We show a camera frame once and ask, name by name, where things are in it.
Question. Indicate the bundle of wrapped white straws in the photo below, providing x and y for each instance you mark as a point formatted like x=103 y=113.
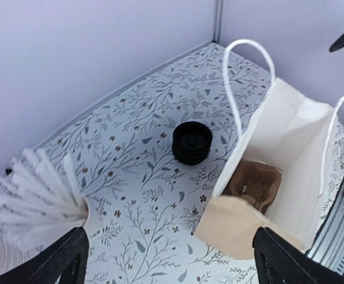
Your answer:
x=39 y=193

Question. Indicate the right aluminium frame post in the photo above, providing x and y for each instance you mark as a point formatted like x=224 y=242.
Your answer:
x=217 y=27

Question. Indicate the brown paper bag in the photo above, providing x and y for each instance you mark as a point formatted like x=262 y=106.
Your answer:
x=295 y=135

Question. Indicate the aluminium front rail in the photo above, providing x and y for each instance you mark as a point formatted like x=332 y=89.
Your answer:
x=328 y=247

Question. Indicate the floral tablecloth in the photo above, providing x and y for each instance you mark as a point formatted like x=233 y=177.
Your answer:
x=144 y=205

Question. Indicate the brown cardboard cup carrier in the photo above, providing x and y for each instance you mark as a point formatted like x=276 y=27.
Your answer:
x=256 y=183

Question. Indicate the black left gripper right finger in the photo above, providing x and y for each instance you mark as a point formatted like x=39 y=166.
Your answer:
x=277 y=261

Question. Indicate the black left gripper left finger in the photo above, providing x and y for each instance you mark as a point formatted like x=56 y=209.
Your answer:
x=64 y=261

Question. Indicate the stack of black cup lids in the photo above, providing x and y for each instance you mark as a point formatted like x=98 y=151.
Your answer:
x=191 y=142

